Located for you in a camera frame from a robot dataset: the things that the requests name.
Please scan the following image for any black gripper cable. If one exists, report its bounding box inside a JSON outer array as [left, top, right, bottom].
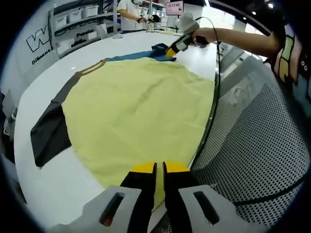
[[191, 16, 222, 168]]

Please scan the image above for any pink display screen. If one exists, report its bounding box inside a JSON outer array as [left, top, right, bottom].
[[166, 1, 184, 16]]

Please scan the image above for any white chair back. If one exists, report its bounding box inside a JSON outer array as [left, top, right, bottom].
[[94, 23, 109, 40]]

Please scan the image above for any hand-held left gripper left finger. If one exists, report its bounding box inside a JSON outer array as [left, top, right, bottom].
[[52, 162, 157, 233]]

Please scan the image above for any white storage bin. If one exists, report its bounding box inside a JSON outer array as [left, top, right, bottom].
[[54, 13, 69, 29], [81, 4, 100, 19], [68, 8, 84, 24]]

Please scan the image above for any yellow blue grey garment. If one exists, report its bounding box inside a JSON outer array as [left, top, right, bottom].
[[30, 43, 216, 212]]

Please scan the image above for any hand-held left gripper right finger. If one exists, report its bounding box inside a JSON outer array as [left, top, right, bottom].
[[162, 161, 266, 233]]

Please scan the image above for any grey metal shelf rack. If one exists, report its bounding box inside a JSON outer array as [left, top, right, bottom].
[[50, 0, 122, 58]]

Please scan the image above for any person's colourful printed shirt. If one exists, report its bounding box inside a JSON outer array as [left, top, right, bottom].
[[263, 21, 311, 102]]

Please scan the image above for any person's right hand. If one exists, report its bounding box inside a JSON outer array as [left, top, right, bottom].
[[191, 27, 218, 46]]

